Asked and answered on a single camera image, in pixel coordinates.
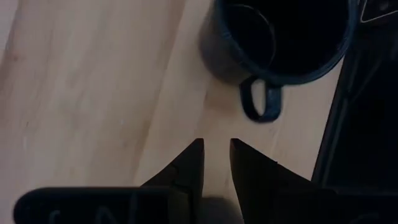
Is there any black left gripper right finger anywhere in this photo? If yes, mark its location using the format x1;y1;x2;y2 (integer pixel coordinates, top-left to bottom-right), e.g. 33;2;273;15
230;139;336;215

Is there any black table-level camera box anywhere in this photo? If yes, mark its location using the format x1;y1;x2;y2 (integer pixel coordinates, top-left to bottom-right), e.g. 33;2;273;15
359;0;398;24

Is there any dark blue speckled enamel mug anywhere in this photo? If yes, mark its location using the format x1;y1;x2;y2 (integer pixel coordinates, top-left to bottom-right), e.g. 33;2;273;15
198;0;358;123

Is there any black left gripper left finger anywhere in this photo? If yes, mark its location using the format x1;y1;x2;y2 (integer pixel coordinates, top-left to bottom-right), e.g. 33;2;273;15
141;138;205;200

